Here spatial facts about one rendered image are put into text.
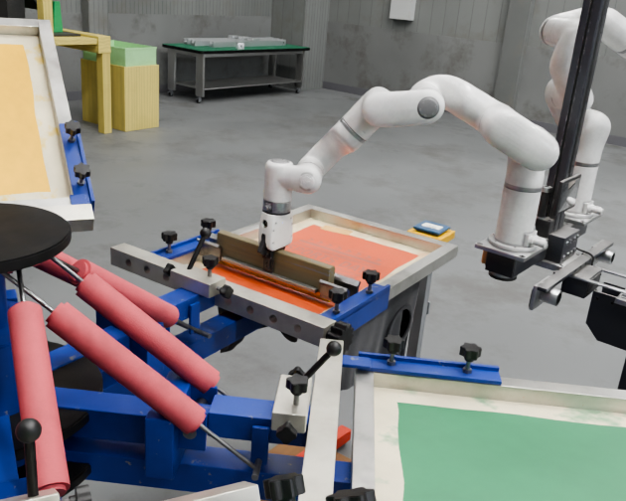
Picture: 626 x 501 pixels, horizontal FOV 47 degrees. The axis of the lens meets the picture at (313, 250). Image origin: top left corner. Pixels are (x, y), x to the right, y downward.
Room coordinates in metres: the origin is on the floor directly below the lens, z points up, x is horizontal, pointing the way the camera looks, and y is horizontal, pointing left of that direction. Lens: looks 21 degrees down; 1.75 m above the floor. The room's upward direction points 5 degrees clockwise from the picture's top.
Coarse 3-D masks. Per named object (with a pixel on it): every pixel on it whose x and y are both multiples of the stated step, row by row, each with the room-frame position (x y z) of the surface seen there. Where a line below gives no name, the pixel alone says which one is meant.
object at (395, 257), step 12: (372, 252) 2.12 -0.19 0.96; (384, 252) 2.13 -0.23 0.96; (396, 252) 2.14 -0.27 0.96; (408, 252) 2.15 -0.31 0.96; (384, 264) 2.02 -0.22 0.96; (396, 264) 2.03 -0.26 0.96; (360, 276) 1.91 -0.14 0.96; (384, 276) 1.93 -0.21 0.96; (264, 288) 1.77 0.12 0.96; (276, 288) 1.78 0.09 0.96; (288, 288) 1.79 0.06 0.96; (360, 288) 1.83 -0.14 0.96; (288, 300) 1.71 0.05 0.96; (300, 300) 1.72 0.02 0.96; (312, 300) 1.72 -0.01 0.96
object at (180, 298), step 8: (160, 296) 1.49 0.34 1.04; (168, 296) 1.49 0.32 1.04; (176, 296) 1.50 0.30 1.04; (184, 296) 1.50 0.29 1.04; (192, 296) 1.50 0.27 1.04; (200, 296) 1.52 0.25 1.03; (176, 304) 1.46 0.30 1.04; (184, 304) 1.48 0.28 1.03; (200, 304) 1.52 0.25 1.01; (208, 304) 1.54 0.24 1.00; (184, 312) 1.48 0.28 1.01; (200, 312) 1.52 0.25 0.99
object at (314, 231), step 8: (296, 232) 2.26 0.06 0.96; (304, 232) 2.26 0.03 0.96; (312, 232) 2.27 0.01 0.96; (320, 232) 2.28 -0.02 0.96; (328, 232) 2.28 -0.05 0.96; (296, 240) 2.18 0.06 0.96; (320, 240) 2.20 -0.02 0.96; (328, 240) 2.20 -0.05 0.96; (336, 240) 2.21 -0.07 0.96; (344, 240) 2.22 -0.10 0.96; (352, 240) 2.22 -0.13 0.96; (360, 240) 2.23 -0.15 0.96; (216, 272) 1.85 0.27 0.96; (224, 272) 1.86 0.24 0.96; (232, 272) 1.86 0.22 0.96; (240, 272) 1.87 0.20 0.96; (232, 280) 1.81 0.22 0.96; (240, 280) 1.81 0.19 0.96; (248, 280) 1.82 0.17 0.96; (256, 280) 1.82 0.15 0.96; (264, 280) 1.83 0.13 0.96; (256, 288) 1.77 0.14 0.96
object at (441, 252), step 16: (304, 208) 2.42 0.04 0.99; (320, 208) 2.43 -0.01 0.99; (256, 224) 2.20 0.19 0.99; (336, 224) 2.36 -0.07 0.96; (352, 224) 2.33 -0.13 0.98; (368, 224) 2.30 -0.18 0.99; (400, 240) 2.23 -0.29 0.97; (416, 240) 2.20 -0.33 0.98; (432, 240) 2.19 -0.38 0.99; (432, 256) 2.03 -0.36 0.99; (448, 256) 2.10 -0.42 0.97; (400, 272) 1.88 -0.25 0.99; (416, 272) 1.91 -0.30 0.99; (400, 288) 1.83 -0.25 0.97
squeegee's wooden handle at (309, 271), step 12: (228, 240) 1.88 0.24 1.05; (240, 240) 1.86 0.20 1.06; (252, 240) 1.86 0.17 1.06; (228, 252) 1.88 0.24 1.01; (240, 252) 1.85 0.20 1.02; (252, 252) 1.83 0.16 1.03; (276, 252) 1.79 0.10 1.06; (288, 252) 1.78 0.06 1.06; (252, 264) 1.83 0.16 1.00; (276, 264) 1.79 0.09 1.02; (288, 264) 1.77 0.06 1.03; (300, 264) 1.75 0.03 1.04; (312, 264) 1.73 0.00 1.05; (324, 264) 1.72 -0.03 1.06; (288, 276) 1.77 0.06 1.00; (300, 276) 1.74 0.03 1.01; (312, 276) 1.73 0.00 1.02; (324, 276) 1.71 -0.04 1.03
